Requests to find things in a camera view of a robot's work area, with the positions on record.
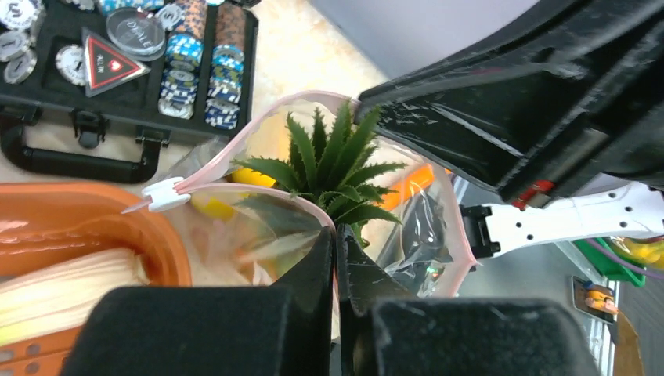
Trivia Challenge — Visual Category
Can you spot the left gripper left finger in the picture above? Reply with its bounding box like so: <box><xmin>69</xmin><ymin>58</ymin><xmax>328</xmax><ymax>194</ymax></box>
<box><xmin>62</xmin><ymin>228</ymin><xmax>335</xmax><ymax>375</ymax></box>

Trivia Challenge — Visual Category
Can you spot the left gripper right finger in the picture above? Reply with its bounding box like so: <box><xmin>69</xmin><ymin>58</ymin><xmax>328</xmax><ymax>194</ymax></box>
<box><xmin>336</xmin><ymin>226</ymin><xmax>599</xmax><ymax>375</ymax></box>

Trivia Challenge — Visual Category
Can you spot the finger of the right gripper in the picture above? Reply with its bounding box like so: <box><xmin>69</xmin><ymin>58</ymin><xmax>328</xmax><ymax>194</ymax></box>
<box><xmin>355</xmin><ymin>1</ymin><xmax>663</xmax><ymax>204</ymax></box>

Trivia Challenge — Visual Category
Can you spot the clear zip top bag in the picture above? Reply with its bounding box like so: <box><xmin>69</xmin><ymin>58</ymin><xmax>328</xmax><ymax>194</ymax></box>
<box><xmin>140</xmin><ymin>90</ymin><xmax>477</xmax><ymax>298</ymax></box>

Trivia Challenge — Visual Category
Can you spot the orange pineapple toy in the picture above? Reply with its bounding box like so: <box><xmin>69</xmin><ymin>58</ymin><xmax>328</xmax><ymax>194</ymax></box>
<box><xmin>230</xmin><ymin>103</ymin><xmax>406</xmax><ymax>236</ymax></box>

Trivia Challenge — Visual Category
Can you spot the yellow bell pepper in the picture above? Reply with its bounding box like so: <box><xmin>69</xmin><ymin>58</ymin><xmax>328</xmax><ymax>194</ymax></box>
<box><xmin>189</xmin><ymin>168</ymin><xmax>276</xmax><ymax>221</ymax></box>

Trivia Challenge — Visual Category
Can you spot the orange carrot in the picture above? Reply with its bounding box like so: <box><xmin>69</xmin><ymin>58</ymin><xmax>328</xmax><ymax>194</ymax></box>
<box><xmin>378</xmin><ymin>164</ymin><xmax>436</xmax><ymax>212</ymax></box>

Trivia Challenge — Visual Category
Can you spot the green bin in background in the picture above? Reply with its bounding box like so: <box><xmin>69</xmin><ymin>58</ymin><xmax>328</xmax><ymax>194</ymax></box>
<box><xmin>572</xmin><ymin>236</ymin><xmax>663</xmax><ymax>287</ymax></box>

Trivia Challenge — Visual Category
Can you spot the small toy figure box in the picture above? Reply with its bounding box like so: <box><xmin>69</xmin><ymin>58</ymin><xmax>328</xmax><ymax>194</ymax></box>
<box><xmin>571</xmin><ymin>276</ymin><xmax>619</xmax><ymax>324</ymax></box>

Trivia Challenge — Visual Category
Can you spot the orange plastic basket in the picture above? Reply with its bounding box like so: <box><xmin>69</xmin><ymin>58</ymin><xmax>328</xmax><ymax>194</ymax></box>
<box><xmin>0</xmin><ymin>181</ymin><xmax>194</xmax><ymax>376</ymax></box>

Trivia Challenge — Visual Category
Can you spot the black open carrying case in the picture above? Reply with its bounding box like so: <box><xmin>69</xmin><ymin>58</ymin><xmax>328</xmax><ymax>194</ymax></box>
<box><xmin>1</xmin><ymin>1</ymin><xmax>258</xmax><ymax>184</ymax></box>

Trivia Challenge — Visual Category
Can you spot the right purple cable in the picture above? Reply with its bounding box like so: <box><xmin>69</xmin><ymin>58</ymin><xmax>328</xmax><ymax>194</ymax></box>
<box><xmin>586</xmin><ymin>236</ymin><xmax>664</xmax><ymax>284</ymax></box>

